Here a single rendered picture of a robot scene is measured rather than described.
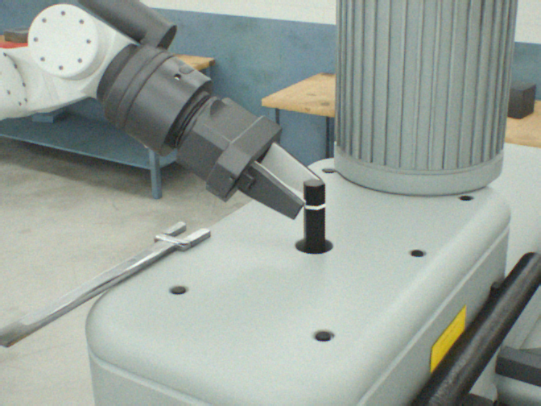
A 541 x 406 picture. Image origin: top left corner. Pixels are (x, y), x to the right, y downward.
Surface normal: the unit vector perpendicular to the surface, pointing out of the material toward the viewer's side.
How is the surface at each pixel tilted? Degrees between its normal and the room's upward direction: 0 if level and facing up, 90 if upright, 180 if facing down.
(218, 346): 0
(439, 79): 90
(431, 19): 90
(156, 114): 80
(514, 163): 0
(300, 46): 90
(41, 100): 61
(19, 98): 71
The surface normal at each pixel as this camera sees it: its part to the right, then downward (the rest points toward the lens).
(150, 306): -0.02, -0.92
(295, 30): -0.54, 0.34
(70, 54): -0.11, 0.04
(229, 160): 0.09, -0.26
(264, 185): -0.33, 0.38
